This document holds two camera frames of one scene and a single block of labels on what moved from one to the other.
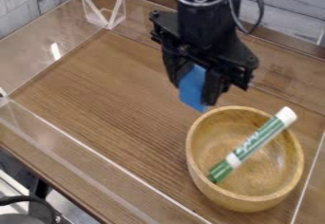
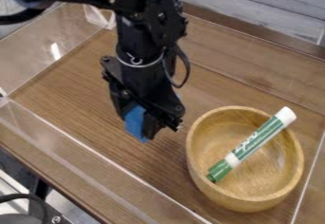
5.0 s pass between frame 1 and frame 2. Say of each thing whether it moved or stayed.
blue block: moved
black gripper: moved
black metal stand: stayed
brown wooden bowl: stayed
